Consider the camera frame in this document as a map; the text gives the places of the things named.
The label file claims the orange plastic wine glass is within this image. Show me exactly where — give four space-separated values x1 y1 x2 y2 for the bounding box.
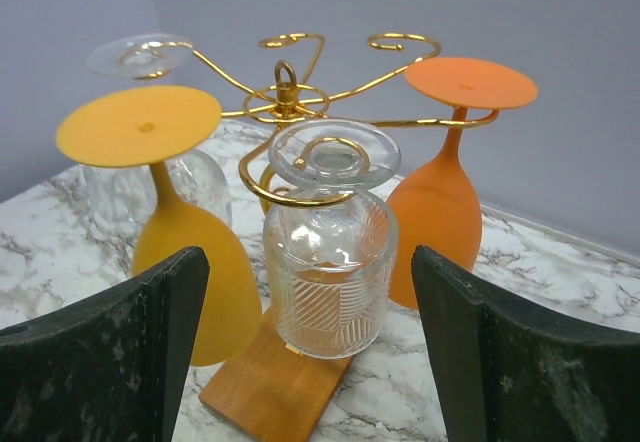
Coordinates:
387 57 538 310

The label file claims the clear glass tumbler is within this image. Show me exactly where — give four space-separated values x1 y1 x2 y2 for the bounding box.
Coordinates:
263 119 401 359

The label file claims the yellow plastic wine glass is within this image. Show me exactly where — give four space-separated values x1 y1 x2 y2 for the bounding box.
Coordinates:
56 85 262 366

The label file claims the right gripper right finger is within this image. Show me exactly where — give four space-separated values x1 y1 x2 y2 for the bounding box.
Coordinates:
411 246 639 441

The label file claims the clear wine glass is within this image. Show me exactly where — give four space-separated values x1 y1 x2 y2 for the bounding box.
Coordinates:
79 32 234 243

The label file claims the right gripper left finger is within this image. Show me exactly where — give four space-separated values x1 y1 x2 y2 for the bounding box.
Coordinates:
1 247 209 441

